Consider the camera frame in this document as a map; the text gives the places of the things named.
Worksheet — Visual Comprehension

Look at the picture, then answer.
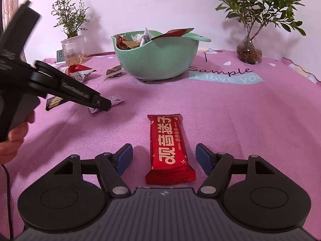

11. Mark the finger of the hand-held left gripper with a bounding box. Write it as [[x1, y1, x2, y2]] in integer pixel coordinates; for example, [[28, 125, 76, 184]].
[[30, 60, 112, 111]]

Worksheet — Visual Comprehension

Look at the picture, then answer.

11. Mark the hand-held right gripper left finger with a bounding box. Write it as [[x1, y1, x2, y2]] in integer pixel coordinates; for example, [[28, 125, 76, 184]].
[[53, 143, 133, 197]]

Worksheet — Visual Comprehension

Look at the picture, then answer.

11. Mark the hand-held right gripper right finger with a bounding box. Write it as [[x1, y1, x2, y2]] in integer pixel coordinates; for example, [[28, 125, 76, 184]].
[[196, 143, 276, 197]]

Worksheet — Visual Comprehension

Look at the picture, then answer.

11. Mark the red snack bar packet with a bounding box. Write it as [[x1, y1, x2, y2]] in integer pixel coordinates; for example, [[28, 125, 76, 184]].
[[145, 114, 197, 185]]

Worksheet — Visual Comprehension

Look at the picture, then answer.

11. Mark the clear nougat candy packet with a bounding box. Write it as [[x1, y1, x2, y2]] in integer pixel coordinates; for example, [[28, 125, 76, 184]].
[[88, 96, 125, 114]]

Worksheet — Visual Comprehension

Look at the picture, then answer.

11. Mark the dark red packet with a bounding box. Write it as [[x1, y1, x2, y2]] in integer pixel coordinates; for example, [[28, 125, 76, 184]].
[[116, 34, 131, 51]]

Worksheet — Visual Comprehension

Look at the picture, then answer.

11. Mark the green plastic bowl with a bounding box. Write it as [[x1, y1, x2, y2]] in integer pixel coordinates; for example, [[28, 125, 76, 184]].
[[111, 28, 211, 82]]

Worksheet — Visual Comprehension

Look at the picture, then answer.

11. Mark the white blue print packet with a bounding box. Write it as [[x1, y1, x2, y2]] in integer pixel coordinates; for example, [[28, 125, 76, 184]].
[[139, 27, 156, 47]]

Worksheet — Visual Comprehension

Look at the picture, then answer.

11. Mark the long red packet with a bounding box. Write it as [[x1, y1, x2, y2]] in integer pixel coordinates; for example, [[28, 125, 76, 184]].
[[150, 28, 195, 41]]

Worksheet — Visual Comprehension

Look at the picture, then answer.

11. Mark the person's left hand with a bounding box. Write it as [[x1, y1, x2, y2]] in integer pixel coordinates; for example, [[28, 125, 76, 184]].
[[0, 110, 36, 166]]

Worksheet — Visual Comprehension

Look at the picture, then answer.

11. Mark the red white crumpled packet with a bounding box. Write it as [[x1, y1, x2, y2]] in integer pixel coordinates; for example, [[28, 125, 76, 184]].
[[65, 64, 98, 83]]

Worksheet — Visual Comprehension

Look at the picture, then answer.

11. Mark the black gold packet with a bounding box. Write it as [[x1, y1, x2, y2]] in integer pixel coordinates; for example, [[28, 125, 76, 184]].
[[45, 96, 69, 111]]

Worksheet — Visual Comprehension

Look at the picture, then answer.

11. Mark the plant in clear cup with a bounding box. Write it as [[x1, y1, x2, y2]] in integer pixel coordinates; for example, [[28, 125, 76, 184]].
[[51, 0, 90, 66]]

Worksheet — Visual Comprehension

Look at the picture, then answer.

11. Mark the brown chocolate packet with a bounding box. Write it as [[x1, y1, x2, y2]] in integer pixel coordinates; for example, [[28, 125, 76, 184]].
[[105, 65, 127, 80]]

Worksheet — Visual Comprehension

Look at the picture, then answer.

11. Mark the pink printed tablecloth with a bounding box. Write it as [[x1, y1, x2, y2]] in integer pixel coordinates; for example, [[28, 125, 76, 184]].
[[0, 46, 321, 241]]

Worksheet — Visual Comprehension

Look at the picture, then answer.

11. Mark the pink patterned curtain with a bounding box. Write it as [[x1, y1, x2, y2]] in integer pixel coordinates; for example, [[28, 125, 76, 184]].
[[2, 0, 20, 32]]

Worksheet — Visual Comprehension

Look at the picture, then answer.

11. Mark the plant in glass vase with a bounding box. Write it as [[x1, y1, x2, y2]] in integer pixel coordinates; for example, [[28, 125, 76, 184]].
[[215, 0, 307, 64]]

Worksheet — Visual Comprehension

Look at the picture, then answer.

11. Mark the black cable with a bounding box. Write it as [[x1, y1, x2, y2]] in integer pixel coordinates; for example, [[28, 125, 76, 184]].
[[1, 164, 14, 241]]

